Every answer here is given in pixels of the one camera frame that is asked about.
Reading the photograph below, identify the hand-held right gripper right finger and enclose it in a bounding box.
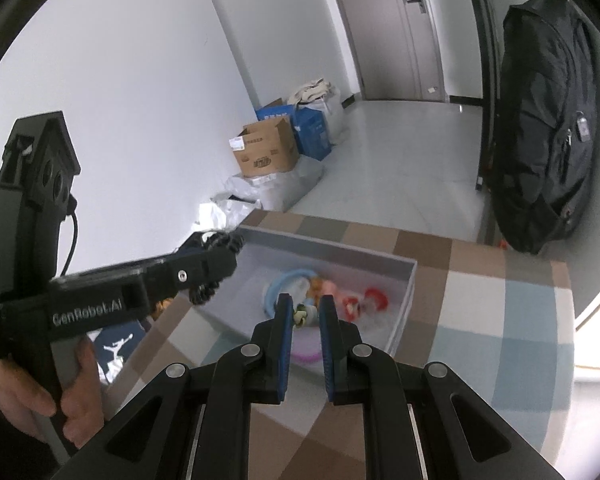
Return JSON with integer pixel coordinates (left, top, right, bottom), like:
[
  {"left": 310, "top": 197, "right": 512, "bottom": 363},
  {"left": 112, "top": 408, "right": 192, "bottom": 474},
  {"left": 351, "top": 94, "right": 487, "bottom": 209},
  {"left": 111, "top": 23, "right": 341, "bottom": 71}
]
[{"left": 319, "top": 295, "right": 566, "bottom": 480}]

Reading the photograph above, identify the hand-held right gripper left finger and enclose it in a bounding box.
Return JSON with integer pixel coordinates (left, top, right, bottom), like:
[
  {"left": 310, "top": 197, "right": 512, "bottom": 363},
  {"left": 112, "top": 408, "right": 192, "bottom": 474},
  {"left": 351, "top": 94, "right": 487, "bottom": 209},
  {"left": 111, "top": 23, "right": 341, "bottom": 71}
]
[{"left": 50, "top": 293, "right": 296, "bottom": 480}]

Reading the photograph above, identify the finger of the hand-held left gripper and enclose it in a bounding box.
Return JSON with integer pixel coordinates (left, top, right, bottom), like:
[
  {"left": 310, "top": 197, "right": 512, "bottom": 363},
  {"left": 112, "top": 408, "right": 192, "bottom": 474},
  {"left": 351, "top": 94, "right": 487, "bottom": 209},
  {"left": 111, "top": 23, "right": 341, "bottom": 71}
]
[{"left": 142, "top": 240, "right": 240, "bottom": 307}]

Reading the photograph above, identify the small yellow toy charm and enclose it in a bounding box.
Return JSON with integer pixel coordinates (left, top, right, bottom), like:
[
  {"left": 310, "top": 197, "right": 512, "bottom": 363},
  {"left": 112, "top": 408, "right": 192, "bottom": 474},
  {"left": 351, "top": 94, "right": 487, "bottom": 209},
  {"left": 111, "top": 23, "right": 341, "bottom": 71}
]
[{"left": 292, "top": 302, "right": 322, "bottom": 332}]

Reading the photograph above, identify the black bead bracelet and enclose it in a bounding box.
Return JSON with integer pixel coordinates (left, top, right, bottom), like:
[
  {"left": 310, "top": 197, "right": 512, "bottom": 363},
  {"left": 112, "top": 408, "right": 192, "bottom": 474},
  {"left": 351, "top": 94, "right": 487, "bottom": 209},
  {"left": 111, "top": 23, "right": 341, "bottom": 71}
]
[{"left": 186, "top": 230, "right": 247, "bottom": 307}]

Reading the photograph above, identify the grey jewelry tray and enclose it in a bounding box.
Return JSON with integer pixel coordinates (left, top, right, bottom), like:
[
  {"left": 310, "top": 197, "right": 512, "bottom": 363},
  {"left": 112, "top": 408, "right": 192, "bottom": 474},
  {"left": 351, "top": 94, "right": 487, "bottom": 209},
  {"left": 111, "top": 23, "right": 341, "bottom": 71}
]
[{"left": 190, "top": 225, "right": 419, "bottom": 357}]

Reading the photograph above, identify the person's left hand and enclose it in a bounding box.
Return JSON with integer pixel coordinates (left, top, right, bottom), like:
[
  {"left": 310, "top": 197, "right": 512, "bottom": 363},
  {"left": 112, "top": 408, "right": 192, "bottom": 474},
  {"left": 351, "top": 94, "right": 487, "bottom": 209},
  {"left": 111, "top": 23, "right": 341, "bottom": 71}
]
[{"left": 0, "top": 336, "right": 107, "bottom": 443}]

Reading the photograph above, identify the light blue bangle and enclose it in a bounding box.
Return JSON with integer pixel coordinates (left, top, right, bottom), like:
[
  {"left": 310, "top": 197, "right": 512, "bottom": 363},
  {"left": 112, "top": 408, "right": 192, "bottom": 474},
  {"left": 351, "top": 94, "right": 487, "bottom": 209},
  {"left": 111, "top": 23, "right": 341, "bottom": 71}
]
[{"left": 263, "top": 268, "right": 317, "bottom": 319}]

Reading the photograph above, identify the red and white ornament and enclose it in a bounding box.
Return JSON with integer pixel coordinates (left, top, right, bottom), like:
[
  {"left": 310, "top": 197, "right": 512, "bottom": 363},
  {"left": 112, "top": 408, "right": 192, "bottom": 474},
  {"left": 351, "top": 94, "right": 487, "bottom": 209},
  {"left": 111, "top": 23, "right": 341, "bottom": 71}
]
[{"left": 342, "top": 287, "right": 391, "bottom": 322}]

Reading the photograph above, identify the orange and pink ornament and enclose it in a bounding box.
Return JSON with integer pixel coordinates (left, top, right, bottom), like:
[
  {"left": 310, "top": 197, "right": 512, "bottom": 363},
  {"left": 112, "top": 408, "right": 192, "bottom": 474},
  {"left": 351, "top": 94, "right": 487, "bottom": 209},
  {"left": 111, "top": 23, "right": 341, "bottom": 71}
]
[{"left": 307, "top": 277, "right": 354, "bottom": 307}]

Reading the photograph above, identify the small white plastic bag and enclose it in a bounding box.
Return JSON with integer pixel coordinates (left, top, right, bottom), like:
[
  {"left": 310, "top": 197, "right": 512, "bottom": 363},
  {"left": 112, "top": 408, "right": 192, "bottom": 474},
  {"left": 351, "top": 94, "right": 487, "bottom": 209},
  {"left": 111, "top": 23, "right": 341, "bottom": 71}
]
[{"left": 192, "top": 192, "right": 261, "bottom": 234}]

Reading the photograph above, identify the large grey plastic bag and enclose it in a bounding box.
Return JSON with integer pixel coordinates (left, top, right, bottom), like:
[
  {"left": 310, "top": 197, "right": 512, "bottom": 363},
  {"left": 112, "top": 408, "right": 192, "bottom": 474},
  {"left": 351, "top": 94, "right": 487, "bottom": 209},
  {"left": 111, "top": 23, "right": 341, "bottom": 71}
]
[{"left": 227, "top": 155, "right": 326, "bottom": 212}]

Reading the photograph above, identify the brown cardboard box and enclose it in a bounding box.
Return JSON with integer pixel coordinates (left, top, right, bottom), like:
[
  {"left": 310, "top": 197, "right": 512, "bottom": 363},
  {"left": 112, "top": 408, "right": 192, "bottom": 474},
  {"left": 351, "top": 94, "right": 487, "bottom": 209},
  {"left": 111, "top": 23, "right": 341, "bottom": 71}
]
[{"left": 229, "top": 116, "right": 301, "bottom": 179}]

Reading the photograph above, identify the checked tablecloth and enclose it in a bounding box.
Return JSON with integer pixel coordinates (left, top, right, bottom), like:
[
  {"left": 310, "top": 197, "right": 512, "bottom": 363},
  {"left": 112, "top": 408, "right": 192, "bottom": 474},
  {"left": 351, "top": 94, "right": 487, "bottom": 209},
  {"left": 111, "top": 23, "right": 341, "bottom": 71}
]
[{"left": 105, "top": 212, "right": 577, "bottom": 480}]

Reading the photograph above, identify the small blue box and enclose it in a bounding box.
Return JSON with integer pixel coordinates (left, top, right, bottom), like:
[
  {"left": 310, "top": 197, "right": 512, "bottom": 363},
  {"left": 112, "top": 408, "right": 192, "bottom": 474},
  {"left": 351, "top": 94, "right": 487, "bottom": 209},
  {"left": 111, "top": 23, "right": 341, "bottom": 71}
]
[{"left": 255, "top": 102, "right": 297, "bottom": 124}]

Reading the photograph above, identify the large blue box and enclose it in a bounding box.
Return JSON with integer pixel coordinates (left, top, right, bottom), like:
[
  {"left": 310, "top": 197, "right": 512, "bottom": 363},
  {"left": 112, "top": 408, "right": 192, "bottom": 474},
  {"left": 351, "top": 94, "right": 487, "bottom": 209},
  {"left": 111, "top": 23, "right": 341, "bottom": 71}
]
[{"left": 292, "top": 106, "right": 334, "bottom": 162}]

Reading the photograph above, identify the white tote bag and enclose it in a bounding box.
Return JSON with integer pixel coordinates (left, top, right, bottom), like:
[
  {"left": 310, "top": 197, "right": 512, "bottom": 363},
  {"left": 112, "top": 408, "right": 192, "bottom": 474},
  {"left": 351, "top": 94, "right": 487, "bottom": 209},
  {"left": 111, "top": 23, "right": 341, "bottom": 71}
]
[{"left": 287, "top": 78, "right": 345, "bottom": 144}]

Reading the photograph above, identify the grey door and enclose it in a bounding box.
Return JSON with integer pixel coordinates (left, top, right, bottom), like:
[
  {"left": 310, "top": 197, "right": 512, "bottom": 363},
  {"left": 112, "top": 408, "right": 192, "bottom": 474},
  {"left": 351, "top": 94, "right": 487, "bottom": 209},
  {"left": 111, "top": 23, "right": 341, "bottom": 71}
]
[{"left": 325, "top": 0, "right": 444, "bottom": 102}]

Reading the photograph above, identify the black backpack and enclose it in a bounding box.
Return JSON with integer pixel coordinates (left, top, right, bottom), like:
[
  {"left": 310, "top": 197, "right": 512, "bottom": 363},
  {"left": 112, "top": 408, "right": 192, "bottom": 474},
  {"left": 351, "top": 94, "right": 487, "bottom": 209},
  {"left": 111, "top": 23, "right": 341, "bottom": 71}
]
[{"left": 490, "top": 0, "right": 599, "bottom": 256}]

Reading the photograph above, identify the purple bracelet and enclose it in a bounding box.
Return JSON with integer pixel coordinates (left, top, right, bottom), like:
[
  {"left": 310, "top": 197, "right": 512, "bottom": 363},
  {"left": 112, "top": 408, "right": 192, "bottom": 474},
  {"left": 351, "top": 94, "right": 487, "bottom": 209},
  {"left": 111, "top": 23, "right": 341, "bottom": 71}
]
[{"left": 290, "top": 347, "right": 327, "bottom": 367}]

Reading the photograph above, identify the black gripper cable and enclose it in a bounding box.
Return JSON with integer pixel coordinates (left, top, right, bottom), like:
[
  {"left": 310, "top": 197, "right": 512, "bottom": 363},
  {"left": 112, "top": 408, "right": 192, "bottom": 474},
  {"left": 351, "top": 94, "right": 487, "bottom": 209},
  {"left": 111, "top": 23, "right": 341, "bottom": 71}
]
[{"left": 50, "top": 194, "right": 79, "bottom": 279}]

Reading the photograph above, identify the black metal frame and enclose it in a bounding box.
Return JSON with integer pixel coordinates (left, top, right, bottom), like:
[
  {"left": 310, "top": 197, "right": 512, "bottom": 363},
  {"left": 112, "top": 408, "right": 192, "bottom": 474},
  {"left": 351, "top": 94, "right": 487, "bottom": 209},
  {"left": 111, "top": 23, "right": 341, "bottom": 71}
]
[{"left": 459, "top": 0, "right": 504, "bottom": 194}]

